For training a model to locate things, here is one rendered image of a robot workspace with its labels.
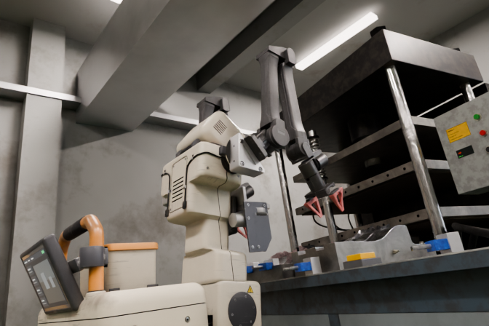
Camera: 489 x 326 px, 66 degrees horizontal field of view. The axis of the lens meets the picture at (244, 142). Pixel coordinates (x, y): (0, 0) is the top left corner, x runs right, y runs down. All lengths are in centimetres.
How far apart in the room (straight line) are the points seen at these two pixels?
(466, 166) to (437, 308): 107
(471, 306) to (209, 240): 69
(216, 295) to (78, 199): 292
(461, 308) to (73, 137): 367
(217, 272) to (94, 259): 39
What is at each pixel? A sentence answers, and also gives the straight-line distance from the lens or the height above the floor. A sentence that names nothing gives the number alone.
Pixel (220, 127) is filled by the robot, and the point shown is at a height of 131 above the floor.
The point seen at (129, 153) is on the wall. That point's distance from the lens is 428.
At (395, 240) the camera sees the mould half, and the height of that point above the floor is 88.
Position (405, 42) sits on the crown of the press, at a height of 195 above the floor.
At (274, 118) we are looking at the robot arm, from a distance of 128.
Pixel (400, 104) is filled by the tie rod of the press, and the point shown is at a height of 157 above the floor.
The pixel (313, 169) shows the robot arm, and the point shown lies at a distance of 135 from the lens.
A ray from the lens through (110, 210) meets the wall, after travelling 402.
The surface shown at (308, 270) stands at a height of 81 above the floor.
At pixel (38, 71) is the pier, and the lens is 417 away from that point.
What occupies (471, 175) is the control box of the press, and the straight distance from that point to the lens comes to 204.
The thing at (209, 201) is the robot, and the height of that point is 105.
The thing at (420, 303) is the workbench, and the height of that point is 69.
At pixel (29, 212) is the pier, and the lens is 366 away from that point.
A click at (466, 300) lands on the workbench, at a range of 105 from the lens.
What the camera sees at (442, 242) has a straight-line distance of 117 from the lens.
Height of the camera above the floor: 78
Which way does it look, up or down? 21 degrees up
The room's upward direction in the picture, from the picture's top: 8 degrees counter-clockwise
